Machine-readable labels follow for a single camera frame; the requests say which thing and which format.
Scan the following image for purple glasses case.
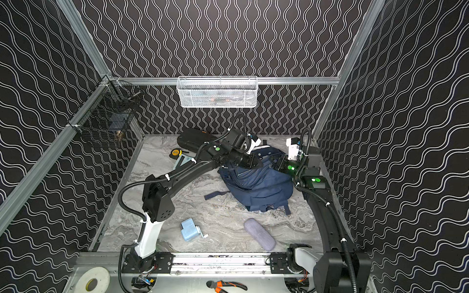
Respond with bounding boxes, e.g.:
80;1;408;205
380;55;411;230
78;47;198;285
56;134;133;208
244;218;276;251

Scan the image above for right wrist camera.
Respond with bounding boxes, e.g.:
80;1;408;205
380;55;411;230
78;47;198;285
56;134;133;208
286;137;302;161

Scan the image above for black zippered case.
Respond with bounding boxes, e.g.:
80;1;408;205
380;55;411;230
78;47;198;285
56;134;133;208
177;128;216;153

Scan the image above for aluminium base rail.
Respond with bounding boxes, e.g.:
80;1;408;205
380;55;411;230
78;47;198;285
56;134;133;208
73;251;367;277

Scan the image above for teal calculator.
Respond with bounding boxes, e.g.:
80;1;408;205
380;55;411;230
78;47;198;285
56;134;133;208
174;153;193;169

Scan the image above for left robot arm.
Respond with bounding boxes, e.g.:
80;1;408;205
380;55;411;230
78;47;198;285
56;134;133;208
117;125;262;273

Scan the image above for navy blue backpack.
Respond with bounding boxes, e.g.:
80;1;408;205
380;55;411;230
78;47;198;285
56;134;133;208
204;145;294;216

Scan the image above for orange handled pliers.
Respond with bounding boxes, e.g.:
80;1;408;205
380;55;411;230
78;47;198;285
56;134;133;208
206;280;248;293

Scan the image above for light blue pencil sharpener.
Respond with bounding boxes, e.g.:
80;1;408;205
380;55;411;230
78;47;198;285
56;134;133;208
181;218;208;242

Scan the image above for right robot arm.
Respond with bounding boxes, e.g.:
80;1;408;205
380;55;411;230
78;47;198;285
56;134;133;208
274;128;371;293

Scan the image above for black wire basket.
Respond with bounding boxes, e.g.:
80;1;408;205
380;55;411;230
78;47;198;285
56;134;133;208
71;79;144;149

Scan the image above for yellow black tape measure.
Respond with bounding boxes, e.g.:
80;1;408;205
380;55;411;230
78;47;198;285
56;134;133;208
169;148;183;160

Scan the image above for white tape roll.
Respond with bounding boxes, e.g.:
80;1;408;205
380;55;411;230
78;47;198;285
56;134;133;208
74;267;111;293

